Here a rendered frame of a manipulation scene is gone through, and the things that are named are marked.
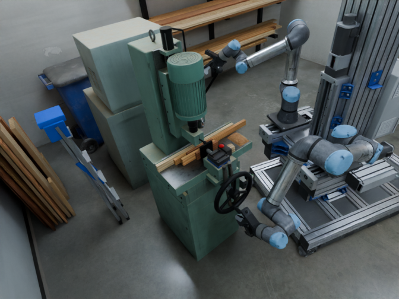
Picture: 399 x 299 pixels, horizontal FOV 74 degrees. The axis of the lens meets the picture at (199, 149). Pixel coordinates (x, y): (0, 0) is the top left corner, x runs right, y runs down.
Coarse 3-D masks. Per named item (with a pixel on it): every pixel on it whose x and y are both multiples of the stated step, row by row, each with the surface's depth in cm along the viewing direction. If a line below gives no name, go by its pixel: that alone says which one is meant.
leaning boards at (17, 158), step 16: (0, 128) 181; (16, 128) 206; (0, 144) 178; (16, 144) 198; (32, 144) 235; (0, 160) 187; (16, 160) 189; (32, 160) 262; (0, 176) 194; (16, 176) 202; (32, 176) 208; (48, 176) 240; (16, 192) 209; (32, 192) 219; (48, 192) 222; (64, 192) 259; (32, 208) 214; (48, 208) 228; (64, 208) 239; (48, 224) 231
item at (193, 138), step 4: (180, 128) 160; (184, 128) 158; (188, 128) 157; (184, 132) 158; (188, 132) 154; (196, 132) 154; (200, 132) 153; (184, 136) 161; (188, 136) 156; (192, 136) 152; (196, 136) 151; (200, 136) 154; (188, 140) 158; (192, 140) 154; (196, 140) 153; (196, 144) 155
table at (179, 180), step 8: (232, 144) 169; (248, 144) 168; (232, 152) 163; (240, 152) 167; (200, 160) 160; (168, 168) 157; (176, 168) 157; (184, 168) 156; (192, 168) 155; (200, 168) 155; (160, 176) 156; (168, 176) 152; (176, 176) 152; (184, 176) 151; (192, 176) 151; (200, 176) 153; (208, 176) 154; (168, 184) 150; (176, 184) 147; (184, 184) 147; (192, 184) 152; (216, 184) 150; (176, 192) 146
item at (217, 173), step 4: (232, 156) 152; (204, 160) 152; (232, 160) 149; (236, 160) 151; (204, 164) 155; (208, 164) 150; (212, 164) 148; (232, 164) 150; (236, 164) 153; (208, 168) 153; (212, 168) 149; (216, 168) 145; (220, 168) 145; (228, 168) 149; (208, 172) 155; (212, 172) 151; (216, 172) 147; (220, 172) 146; (228, 172) 151; (216, 176) 149; (220, 176) 148
